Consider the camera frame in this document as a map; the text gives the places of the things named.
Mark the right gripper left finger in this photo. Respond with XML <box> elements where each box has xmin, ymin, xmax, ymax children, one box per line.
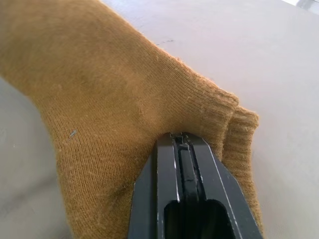
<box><xmin>127</xmin><ymin>132</ymin><xmax>191</xmax><ymax>239</ymax></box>

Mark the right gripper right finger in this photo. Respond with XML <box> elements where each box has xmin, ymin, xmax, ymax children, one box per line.
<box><xmin>183</xmin><ymin>131</ymin><xmax>264</xmax><ymax>239</ymax></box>

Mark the mustard yellow sock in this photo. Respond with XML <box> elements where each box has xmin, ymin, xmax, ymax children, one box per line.
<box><xmin>0</xmin><ymin>0</ymin><xmax>264</xmax><ymax>239</ymax></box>

